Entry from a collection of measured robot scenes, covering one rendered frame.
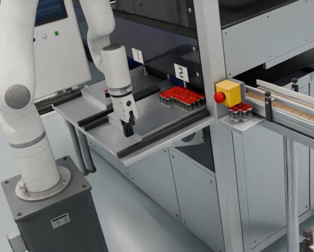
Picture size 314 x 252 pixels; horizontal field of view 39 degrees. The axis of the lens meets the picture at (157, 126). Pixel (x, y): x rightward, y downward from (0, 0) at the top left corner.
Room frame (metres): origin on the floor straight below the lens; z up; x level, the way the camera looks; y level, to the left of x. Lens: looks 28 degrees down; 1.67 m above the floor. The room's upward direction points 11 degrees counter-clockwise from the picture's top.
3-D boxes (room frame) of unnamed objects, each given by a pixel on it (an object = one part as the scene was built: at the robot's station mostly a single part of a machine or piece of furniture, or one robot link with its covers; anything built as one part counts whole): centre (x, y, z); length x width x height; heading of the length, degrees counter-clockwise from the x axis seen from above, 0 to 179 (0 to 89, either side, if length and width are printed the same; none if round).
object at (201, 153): (2.37, 0.27, 0.73); 1.98 x 0.01 x 0.25; 28
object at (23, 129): (1.29, 0.43, 1.16); 0.19 x 0.12 x 0.24; 26
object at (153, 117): (1.56, -0.02, 0.90); 0.34 x 0.26 x 0.04; 119
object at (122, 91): (1.41, 0.10, 1.09); 0.09 x 0.08 x 0.03; 28
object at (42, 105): (2.04, 0.49, 0.82); 0.40 x 0.14 x 0.02; 111
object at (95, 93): (1.87, 0.10, 0.90); 0.34 x 0.26 x 0.04; 118
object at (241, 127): (1.41, -0.32, 0.87); 0.14 x 0.13 x 0.02; 118
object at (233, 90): (1.41, -0.28, 0.99); 0.08 x 0.07 x 0.07; 118
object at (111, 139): (1.69, 0.09, 0.87); 0.70 x 0.48 x 0.02; 28
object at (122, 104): (1.41, 0.10, 1.03); 0.10 x 0.08 x 0.11; 28
